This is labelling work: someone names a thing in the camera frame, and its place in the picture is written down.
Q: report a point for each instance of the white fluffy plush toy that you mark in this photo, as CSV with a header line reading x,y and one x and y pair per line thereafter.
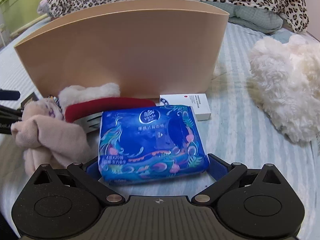
x,y
287,77

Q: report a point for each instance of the green plastic storage bin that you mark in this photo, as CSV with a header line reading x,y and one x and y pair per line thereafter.
x,y
19,14

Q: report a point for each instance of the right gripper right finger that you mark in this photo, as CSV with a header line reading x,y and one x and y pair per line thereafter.
x,y
226,175

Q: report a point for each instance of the blue tissue pack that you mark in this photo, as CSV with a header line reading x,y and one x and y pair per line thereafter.
x,y
151,143

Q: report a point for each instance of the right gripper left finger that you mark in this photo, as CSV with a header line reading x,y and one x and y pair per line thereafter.
x,y
86,176

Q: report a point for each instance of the beige plastic storage basket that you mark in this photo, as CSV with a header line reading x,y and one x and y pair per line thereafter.
x,y
147,47

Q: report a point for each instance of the light green folded quilt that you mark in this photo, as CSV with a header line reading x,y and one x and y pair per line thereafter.
x,y
261,20

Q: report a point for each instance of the blue striped bed sheet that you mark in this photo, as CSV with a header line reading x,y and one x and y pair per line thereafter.
x,y
238,130

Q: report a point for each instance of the red white Santa hat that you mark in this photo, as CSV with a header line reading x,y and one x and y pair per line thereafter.
x,y
84,106

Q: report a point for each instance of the white small card box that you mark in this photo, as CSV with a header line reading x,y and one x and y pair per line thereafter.
x,y
198,102

